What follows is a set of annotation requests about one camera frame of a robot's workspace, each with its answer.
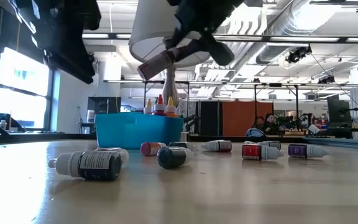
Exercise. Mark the small white bottle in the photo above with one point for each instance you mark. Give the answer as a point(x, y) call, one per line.
point(2, 125)

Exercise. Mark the red food coloring bottle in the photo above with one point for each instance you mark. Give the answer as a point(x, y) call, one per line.
point(252, 152)

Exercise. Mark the blue domed object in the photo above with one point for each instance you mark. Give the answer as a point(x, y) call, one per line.
point(255, 133)

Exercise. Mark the purple food coloring bottle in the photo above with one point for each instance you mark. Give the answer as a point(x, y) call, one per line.
point(297, 151)

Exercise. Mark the black cabinet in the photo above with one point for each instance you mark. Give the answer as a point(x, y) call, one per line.
point(104, 104)

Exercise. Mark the white food coloring bottle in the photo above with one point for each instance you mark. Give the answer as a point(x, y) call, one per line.
point(121, 152)

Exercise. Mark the orange partition panel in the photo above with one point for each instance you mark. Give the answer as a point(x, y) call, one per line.
point(247, 118)

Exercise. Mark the maroon white-label coloring bottle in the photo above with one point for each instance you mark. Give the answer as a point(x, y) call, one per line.
point(155, 65)

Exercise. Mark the white shade silver table lamp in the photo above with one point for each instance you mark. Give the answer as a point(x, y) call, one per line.
point(154, 25)

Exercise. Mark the small dark red coloring bottle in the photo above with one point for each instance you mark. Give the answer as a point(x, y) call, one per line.
point(219, 146)

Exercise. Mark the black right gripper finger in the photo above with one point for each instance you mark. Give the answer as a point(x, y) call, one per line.
point(221, 53)
point(180, 31)

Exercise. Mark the background robot workstation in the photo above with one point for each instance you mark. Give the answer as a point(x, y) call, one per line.
point(287, 124)

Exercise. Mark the black overhead camera rig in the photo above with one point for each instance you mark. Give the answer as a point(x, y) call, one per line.
point(297, 54)
point(326, 80)

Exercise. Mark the gray food coloring bottle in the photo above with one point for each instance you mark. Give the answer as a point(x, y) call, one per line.
point(272, 144)

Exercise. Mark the dark green food coloring bottle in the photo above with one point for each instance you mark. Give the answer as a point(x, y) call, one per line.
point(171, 158)

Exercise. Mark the yellow-tip coloring bottle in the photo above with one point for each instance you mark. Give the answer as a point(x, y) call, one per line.
point(148, 107)

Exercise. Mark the blue plastic bin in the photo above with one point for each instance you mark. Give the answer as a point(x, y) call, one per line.
point(135, 130)

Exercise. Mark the pink food coloring bottle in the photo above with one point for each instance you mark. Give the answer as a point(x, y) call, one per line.
point(151, 148)

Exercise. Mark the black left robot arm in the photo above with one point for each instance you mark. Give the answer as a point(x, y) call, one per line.
point(64, 37)

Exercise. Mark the black angled stand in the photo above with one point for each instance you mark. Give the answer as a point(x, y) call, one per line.
point(14, 124)

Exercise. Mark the black food coloring bottle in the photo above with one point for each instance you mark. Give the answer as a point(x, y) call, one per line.
point(98, 166)

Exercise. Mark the black background monitor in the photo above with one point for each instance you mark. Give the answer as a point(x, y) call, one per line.
point(337, 112)

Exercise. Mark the black table frame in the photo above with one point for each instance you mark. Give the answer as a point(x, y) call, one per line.
point(26, 137)

